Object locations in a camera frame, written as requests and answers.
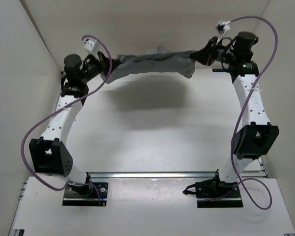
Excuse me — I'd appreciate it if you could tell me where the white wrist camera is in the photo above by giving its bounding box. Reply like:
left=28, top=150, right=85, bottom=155
left=84, top=39, right=99, bottom=54
left=215, top=21, right=231, bottom=35

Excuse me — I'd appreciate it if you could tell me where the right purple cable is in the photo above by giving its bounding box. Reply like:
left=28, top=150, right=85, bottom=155
left=227, top=16, right=279, bottom=209

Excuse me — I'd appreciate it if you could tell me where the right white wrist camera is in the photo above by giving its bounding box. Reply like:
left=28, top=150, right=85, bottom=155
left=215, top=21, right=231, bottom=35

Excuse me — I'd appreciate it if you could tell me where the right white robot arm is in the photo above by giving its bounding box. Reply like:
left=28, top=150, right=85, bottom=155
left=183, top=31, right=279, bottom=205

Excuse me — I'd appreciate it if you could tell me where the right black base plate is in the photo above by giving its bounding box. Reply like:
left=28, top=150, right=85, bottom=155
left=195, top=179, right=243, bottom=208

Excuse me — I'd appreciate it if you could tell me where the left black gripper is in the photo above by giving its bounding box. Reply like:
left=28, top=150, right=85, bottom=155
left=83, top=49, right=121, bottom=80

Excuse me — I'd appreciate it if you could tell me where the right blue corner label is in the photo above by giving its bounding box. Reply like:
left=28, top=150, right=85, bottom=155
left=212, top=68, right=228, bottom=73

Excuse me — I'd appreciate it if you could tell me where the grey pleated skirt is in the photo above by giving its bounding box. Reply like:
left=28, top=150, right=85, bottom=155
left=106, top=46, right=196, bottom=84

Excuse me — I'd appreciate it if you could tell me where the purple cable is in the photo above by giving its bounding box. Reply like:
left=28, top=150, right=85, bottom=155
left=227, top=16, right=279, bottom=209
left=22, top=34, right=113, bottom=206

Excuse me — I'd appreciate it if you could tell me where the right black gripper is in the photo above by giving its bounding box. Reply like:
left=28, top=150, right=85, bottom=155
left=189, top=38, right=236, bottom=68

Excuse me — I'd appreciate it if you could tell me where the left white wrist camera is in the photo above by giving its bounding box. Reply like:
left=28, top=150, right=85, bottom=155
left=84, top=39, right=99, bottom=54

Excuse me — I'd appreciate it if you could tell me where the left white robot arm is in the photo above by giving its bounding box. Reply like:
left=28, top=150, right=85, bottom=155
left=29, top=52, right=113, bottom=196

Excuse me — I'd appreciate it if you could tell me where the aluminium front rail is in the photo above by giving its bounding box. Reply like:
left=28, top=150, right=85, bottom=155
left=90, top=171, right=215, bottom=178

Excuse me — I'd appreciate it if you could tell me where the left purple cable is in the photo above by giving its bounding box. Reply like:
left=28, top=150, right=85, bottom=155
left=22, top=34, right=113, bottom=206

